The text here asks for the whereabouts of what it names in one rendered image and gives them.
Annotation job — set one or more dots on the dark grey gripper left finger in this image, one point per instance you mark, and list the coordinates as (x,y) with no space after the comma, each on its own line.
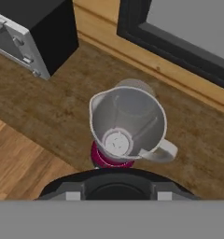
(72,189)

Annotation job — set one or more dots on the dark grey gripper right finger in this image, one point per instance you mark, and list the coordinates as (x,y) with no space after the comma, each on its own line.
(163,188)

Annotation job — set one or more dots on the clear blender with magenta base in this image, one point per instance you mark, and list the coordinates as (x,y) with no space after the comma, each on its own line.
(129,118)

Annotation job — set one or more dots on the black framed window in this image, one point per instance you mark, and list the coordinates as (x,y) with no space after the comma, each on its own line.
(191,34)

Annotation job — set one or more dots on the black and silver appliance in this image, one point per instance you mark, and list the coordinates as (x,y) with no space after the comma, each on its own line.
(39,28)

